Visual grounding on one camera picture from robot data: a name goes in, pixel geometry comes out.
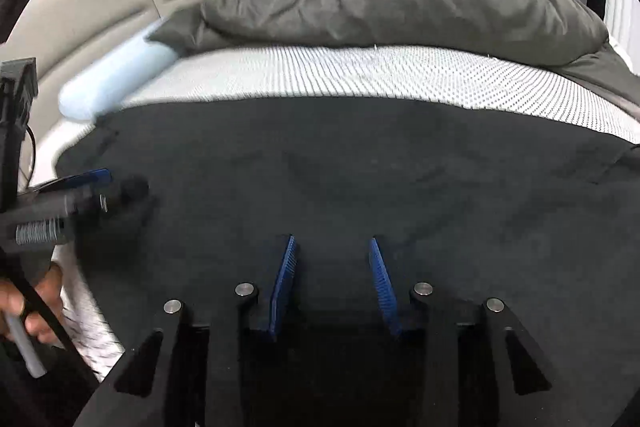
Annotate black pants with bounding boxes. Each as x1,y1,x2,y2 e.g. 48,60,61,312
55,97,640,427

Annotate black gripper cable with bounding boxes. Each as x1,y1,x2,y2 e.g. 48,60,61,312
21,122,40,188

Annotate person's left hand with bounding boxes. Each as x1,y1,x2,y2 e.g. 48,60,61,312
0,263,66,344

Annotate hexagon patterned bed mattress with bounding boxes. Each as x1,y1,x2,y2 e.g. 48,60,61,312
30,44,640,383

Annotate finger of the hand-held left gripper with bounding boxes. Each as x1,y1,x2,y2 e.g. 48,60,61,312
37,168,113,198
55,178,151,228

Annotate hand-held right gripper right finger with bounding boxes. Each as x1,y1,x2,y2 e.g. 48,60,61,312
368,236,576,427

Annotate light blue pillow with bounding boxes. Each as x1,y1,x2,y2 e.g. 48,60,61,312
59,19,178,122

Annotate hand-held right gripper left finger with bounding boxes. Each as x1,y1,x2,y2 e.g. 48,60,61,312
75,234,299,427

